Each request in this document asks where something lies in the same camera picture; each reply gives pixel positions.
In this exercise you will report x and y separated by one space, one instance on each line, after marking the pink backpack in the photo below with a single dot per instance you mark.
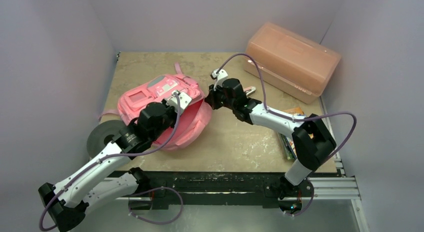
195 114

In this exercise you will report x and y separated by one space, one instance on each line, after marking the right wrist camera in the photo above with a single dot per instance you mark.
219 76

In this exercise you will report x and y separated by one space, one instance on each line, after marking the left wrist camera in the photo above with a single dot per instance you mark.
179 99

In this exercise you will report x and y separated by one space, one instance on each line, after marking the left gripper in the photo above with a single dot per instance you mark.
172 109

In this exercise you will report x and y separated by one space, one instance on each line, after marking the grey tape roll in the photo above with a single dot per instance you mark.
102 135

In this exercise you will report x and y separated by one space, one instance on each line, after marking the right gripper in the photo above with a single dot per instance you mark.
212 97

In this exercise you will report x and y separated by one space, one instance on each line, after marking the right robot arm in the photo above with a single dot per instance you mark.
312 140

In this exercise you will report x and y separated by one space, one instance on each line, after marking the green book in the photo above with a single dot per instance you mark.
287 147

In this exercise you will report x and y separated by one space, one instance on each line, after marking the pink mini stapler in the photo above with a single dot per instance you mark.
250 90

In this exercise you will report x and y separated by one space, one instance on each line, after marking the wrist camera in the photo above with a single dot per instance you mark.
179 99
219 76

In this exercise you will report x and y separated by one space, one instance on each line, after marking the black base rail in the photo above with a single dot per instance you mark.
265 189

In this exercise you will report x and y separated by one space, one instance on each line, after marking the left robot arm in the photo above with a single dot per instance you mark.
67 203

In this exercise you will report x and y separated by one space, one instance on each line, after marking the blue treehouse book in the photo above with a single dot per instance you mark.
293 147

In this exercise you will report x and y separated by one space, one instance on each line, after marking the orange book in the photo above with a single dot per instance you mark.
295 113

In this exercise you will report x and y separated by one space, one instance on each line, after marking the orange plastic storage box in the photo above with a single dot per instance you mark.
290 62

